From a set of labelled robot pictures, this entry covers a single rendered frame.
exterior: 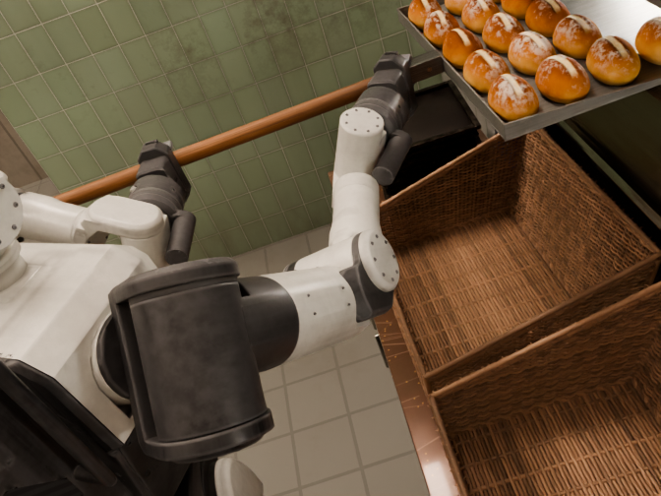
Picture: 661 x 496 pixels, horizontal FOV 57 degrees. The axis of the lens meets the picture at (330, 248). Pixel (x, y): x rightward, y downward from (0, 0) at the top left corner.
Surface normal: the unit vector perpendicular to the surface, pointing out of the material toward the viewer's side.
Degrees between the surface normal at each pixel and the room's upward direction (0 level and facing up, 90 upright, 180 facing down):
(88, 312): 41
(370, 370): 0
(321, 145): 90
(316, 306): 70
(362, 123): 22
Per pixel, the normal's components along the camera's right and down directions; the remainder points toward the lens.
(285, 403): -0.28, -0.72
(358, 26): 0.17, 0.62
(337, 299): 0.80, -0.36
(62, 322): 0.39, -0.54
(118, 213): 0.07, -0.76
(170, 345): -0.19, -0.04
